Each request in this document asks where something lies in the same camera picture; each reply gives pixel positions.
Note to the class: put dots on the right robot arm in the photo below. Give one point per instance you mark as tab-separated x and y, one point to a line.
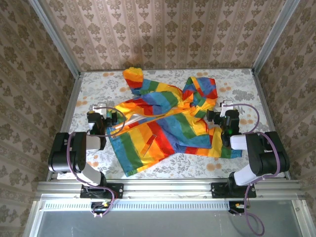
266	153

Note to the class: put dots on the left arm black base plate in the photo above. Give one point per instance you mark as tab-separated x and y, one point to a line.
116	191

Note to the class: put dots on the rainbow striped hooded jacket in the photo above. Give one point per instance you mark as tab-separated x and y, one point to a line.
160	123

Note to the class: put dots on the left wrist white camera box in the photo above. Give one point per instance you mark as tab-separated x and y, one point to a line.
100	107

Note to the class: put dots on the floral tablecloth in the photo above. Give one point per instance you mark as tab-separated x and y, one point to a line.
172	165

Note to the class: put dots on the aluminium table side rail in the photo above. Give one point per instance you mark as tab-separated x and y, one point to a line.
71	111
265	103

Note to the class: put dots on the grey metal panel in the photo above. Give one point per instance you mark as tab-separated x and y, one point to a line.
160	223

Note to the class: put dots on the aluminium frame post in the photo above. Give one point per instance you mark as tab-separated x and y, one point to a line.
55	39
274	37

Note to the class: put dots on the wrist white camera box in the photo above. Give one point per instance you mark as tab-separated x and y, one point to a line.
225	105
100	107

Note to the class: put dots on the aluminium mounting rail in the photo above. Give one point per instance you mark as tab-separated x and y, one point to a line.
168	188

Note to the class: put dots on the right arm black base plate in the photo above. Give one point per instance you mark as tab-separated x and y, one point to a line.
218	191

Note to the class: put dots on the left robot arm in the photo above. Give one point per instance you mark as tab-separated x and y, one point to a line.
64	153

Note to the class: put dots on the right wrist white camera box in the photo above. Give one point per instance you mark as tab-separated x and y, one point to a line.
225	105

